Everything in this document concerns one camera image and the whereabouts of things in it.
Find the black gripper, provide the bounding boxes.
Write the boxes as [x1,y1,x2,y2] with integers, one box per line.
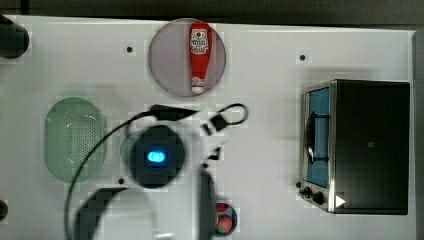
[200,113,230,165]

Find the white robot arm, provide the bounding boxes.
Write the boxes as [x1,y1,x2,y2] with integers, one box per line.
[65,109,230,240]

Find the grey fruit bowl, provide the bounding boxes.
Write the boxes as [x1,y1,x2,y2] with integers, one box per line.
[215,200,238,237]

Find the red ketchup bottle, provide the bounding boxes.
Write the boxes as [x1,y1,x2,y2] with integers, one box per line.
[189,21,212,94]

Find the red toy strawberry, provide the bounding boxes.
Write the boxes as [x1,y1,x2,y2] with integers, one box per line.
[216,215,233,235]

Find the black toaster oven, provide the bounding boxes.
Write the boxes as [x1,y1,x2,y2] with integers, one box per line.
[296,79,411,215]

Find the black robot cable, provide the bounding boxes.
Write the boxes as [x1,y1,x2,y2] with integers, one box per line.
[63,102,250,240]

